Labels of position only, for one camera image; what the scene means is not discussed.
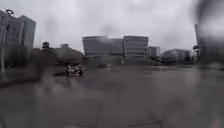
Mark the grey layered office building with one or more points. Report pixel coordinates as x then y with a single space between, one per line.
115 46

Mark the vehicle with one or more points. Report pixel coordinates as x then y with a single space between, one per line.
74 69

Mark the wet grey paved square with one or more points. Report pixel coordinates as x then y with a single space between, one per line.
133 100

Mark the small grey distant building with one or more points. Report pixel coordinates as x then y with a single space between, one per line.
153 51

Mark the low building with sloped roof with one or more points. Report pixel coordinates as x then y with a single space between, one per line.
66 54

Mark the low pale distant building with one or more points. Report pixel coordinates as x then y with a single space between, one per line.
176 55

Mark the dark tall building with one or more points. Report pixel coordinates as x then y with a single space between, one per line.
208 43

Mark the tall grey glass building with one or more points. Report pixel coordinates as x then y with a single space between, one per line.
15 33

